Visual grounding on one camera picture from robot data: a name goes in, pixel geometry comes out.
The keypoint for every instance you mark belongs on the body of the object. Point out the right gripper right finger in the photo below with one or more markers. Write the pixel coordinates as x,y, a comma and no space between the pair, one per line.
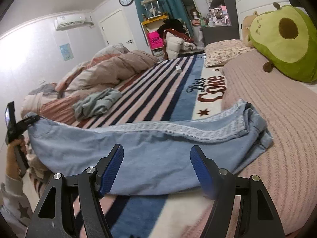
219,185

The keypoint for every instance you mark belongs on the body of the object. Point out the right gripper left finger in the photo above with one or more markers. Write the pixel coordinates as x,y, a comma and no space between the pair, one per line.
93,184

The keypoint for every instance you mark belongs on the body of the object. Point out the light blue denim pants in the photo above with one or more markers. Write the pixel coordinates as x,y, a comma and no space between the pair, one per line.
156,154

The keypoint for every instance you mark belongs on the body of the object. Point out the grey star-print sleeve forearm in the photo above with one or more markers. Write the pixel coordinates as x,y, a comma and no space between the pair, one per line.
16,208

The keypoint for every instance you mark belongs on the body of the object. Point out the person's left hand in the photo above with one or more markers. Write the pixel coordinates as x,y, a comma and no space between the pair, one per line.
12,168

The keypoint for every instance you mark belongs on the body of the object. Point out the pink ribbed pillow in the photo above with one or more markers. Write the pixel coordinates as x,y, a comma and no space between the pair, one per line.
288,167

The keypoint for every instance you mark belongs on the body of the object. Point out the grey-green crumpled garment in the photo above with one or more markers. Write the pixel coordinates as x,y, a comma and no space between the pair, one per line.
97,103

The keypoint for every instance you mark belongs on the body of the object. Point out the striped Diet Coke blanket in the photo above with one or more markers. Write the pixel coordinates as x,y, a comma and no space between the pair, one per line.
162,94

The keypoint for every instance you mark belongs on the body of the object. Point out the pink and beige duvet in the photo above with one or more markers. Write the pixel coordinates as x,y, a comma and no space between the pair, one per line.
107,68

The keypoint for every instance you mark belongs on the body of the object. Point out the small white box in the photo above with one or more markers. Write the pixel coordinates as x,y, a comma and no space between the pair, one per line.
178,69

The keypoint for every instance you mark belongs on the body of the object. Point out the floral pillow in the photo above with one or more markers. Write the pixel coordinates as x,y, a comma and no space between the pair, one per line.
221,52

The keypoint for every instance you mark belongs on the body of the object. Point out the white door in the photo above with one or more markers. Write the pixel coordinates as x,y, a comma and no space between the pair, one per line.
115,29

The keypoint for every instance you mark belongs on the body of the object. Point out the white puffer jacket pile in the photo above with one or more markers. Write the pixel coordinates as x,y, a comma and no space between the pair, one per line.
175,40

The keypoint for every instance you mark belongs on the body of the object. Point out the bright pink bag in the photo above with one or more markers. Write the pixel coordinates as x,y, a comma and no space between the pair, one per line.
155,41

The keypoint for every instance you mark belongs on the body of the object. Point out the dark grey bookshelf desk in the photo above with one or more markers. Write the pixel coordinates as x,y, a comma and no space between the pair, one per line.
221,20

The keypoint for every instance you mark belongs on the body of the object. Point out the green avocado plush toy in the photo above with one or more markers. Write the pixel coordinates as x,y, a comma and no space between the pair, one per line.
286,36

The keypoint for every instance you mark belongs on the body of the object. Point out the tan plush toy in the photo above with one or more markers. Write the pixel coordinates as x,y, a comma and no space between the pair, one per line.
246,24

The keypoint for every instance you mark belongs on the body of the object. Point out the yellow shelf unit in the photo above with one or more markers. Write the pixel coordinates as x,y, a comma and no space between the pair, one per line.
153,18

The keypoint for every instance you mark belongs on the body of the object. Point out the blue wall poster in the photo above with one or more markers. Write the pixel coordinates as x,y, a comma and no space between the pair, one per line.
66,52

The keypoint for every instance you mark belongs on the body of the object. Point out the white wall air conditioner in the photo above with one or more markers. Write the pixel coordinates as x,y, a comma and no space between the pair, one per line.
71,21

